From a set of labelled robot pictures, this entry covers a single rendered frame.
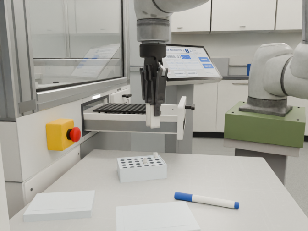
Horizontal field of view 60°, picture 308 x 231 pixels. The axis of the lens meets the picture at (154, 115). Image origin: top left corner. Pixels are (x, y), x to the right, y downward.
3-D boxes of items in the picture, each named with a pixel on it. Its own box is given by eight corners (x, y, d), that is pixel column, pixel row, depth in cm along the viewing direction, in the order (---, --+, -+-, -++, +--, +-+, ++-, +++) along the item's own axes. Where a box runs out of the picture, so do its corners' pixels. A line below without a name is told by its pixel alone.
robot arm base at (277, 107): (294, 107, 119) (296, 94, 118) (284, 117, 102) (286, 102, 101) (253, 102, 130) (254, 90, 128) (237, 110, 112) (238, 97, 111)
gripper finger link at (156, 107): (157, 98, 76) (163, 99, 73) (157, 115, 76) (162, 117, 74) (153, 98, 75) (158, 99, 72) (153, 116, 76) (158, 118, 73)
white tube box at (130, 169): (159, 167, 79) (159, 154, 78) (167, 178, 71) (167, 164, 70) (117, 170, 76) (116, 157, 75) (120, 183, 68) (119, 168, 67)
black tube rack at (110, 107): (161, 119, 109) (161, 104, 108) (154, 129, 92) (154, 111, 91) (108, 118, 113) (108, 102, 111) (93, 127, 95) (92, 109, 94)
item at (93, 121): (181, 118, 112) (181, 104, 111) (177, 134, 87) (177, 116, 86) (90, 116, 118) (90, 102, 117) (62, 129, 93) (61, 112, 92)
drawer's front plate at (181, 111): (185, 121, 114) (186, 96, 112) (182, 140, 86) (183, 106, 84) (181, 121, 114) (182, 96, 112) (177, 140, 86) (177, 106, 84)
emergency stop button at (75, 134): (82, 140, 73) (81, 125, 72) (76, 144, 69) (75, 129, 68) (72, 139, 73) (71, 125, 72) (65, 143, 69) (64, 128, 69)
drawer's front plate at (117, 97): (129, 108, 149) (129, 88, 147) (114, 118, 121) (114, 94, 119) (126, 108, 149) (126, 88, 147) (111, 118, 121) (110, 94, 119)
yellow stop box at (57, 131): (77, 143, 75) (76, 118, 74) (65, 151, 68) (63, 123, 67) (60, 142, 76) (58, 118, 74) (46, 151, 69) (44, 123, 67)
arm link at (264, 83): (262, 92, 124) (267, 43, 118) (301, 98, 109) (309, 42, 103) (239, 95, 115) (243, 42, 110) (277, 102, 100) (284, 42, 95)
